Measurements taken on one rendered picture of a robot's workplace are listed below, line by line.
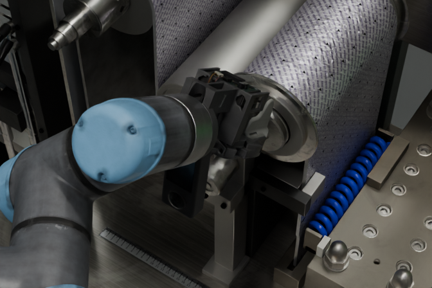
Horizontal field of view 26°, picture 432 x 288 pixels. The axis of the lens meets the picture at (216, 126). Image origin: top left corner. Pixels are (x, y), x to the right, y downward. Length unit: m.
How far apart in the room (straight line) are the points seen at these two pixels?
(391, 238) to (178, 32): 0.42
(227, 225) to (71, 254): 0.53
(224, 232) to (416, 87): 1.66
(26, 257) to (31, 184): 0.08
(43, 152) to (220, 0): 0.53
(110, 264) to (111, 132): 0.67
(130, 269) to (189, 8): 0.44
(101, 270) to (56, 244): 0.63
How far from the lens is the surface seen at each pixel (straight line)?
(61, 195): 0.89
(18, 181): 0.93
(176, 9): 1.25
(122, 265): 1.49
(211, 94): 0.96
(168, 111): 0.89
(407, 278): 1.30
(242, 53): 1.30
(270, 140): 1.19
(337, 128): 1.28
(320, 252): 1.33
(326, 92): 1.19
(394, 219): 1.40
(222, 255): 1.44
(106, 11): 1.20
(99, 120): 0.84
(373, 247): 1.36
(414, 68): 3.02
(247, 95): 1.01
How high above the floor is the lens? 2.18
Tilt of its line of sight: 51 degrees down
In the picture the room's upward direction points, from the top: straight up
